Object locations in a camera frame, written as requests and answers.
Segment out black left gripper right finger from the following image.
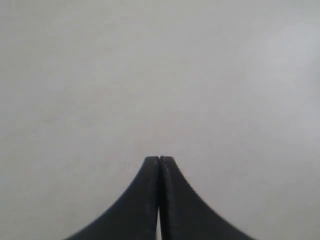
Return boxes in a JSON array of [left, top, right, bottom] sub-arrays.
[[159, 156, 252, 240]]

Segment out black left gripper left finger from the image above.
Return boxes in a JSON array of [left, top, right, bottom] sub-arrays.
[[68, 156, 160, 240]]

